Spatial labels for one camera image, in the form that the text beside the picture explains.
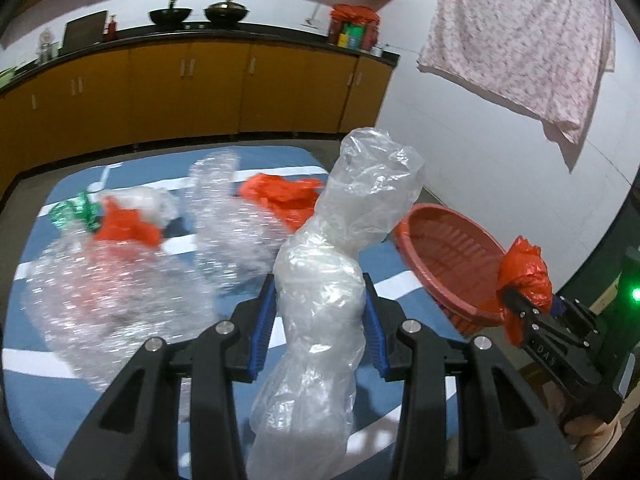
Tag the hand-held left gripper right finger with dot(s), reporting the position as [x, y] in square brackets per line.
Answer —
[375, 331]

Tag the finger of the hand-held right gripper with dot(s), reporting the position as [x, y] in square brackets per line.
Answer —
[577, 322]
[532, 317]

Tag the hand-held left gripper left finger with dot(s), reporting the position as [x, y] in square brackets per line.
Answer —
[265, 321]

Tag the orange plastic bag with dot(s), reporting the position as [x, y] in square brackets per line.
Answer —
[127, 225]
[280, 195]
[525, 265]

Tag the long clear plastic bag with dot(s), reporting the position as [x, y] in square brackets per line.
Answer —
[320, 270]

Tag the red plastic basket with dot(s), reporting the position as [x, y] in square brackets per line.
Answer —
[450, 260]

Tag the small bubble wrap sheet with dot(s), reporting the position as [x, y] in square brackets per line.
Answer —
[230, 215]

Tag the large bubble wrap sheet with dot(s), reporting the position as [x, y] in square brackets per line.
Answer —
[115, 300]

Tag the translucent plastic bag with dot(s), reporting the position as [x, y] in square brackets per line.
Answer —
[152, 202]

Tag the green foil wrapper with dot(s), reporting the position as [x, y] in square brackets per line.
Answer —
[75, 210]

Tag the person's right hand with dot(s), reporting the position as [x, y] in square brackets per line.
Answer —
[592, 440]

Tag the yellow kitchen base cabinets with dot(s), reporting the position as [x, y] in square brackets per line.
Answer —
[210, 85]

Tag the blue white-striped mat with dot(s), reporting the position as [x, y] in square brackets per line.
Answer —
[30, 410]

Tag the small steel cup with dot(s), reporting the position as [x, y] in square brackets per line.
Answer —
[378, 51]

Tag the floral hanging cloth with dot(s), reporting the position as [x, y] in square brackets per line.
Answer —
[520, 35]

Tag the red bag of packets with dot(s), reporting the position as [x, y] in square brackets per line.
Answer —
[352, 25]

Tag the black wok with lid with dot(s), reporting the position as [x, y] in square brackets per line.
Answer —
[226, 11]

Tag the red bottle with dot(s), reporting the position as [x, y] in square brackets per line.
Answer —
[111, 29]

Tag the wooden cutting board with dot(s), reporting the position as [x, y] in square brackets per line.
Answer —
[85, 32]

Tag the glass jar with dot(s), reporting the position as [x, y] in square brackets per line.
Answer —
[49, 45]

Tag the green pot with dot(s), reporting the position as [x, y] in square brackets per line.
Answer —
[7, 76]

